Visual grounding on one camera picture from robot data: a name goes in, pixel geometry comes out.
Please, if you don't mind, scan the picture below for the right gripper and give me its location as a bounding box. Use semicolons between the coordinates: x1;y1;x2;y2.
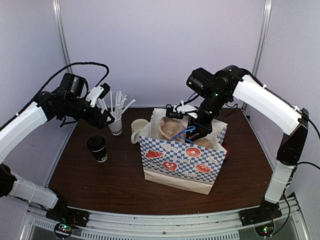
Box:
186;90;229;143

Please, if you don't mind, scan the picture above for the cardboard cup carrier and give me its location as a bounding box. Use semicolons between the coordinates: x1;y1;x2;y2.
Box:
158;117;214;149

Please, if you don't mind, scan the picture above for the blue checkered paper bag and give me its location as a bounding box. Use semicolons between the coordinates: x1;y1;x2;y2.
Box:
139;108;228;195

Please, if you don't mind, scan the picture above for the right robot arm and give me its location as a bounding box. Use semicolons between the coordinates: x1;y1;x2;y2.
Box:
186;65;309;221

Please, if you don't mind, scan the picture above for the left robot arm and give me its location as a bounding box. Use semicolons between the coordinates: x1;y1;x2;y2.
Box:
0;73;115;222

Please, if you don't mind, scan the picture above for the white paper cup with straws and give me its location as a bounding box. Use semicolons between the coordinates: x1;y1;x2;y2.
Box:
108;113;123;136

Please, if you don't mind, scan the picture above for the red floral plate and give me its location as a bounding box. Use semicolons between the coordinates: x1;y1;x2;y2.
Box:
222;141;230;160

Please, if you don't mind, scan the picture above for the white ceramic mug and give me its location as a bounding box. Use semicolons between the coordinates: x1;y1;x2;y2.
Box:
131;118;149;144

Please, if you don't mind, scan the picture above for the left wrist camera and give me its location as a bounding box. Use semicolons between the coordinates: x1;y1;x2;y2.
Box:
85;83;111;108

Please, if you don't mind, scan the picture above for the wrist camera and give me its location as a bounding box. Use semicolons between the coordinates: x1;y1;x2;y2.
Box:
165;100;198;120
85;83;111;108

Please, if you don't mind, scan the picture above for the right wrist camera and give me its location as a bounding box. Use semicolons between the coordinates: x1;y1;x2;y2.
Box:
165;100;198;120

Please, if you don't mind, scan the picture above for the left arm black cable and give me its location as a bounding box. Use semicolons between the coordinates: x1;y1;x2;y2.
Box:
14;60;111;116

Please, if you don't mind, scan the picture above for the aluminium front rail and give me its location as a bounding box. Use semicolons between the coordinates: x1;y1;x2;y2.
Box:
18;196;311;240

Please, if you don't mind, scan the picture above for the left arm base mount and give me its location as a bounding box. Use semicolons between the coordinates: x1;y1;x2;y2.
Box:
41;207;90;239

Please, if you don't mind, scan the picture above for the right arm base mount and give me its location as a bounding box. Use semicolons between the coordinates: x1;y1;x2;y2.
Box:
238;206;282;238

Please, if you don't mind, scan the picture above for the left aluminium post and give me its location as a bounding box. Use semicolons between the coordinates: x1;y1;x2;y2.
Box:
52;0;71;65

